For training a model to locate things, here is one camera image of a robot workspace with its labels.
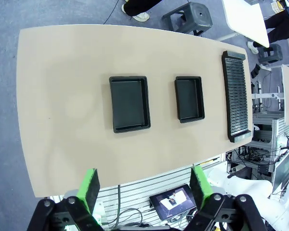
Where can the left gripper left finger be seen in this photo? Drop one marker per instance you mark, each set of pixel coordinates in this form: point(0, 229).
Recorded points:
point(86, 192)

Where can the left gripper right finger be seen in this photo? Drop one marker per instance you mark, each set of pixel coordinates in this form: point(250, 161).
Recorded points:
point(202, 190)

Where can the small black ESD tray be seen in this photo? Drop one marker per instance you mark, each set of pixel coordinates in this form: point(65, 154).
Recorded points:
point(187, 98)

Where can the large black ESD tray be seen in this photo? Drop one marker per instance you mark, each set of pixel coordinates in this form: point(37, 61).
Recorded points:
point(127, 106)

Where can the black tablet with screen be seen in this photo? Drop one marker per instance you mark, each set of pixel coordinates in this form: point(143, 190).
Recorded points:
point(171, 202)

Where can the grey slotted aluminium base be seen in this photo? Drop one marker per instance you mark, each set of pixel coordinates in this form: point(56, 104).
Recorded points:
point(135, 192)

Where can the dark slotted PCB rack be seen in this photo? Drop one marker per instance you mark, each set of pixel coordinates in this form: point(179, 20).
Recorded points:
point(236, 96)

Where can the black foam block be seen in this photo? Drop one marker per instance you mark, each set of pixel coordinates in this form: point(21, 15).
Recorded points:
point(255, 71)

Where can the bystander white shoe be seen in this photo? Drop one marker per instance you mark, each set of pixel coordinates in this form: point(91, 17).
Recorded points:
point(140, 16)
point(253, 47)

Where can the small grey plastic stool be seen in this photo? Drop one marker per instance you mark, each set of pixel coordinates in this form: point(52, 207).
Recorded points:
point(269, 54)

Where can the large grey plastic stool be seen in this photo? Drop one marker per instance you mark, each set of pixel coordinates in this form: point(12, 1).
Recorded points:
point(197, 14)

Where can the white side table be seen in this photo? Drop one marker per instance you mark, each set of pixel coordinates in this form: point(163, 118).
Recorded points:
point(245, 19)

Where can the bystander black trousers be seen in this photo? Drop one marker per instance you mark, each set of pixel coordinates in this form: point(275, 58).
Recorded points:
point(137, 6)
point(279, 24)

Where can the aluminium profile frame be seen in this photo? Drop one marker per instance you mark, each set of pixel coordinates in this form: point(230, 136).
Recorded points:
point(262, 134)

